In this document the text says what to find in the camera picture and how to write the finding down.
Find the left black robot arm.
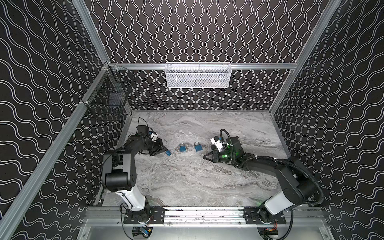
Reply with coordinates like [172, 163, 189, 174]
[101, 125, 172, 224]

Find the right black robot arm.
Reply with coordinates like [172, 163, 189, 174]
[203, 136, 324, 224]

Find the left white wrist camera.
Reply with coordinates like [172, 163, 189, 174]
[149, 131, 158, 142]

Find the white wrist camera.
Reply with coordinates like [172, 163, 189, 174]
[149, 131, 158, 142]
[211, 136, 224, 152]

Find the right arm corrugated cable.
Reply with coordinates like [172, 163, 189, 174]
[219, 128, 325, 206]

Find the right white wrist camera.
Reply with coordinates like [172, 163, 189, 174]
[211, 136, 224, 152]

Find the black wire mesh basket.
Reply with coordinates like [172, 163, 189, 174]
[80, 62, 131, 122]

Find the white wire mesh basket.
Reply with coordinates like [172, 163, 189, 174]
[165, 62, 232, 89]

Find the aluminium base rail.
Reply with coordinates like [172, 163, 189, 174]
[83, 207, 326, 227]

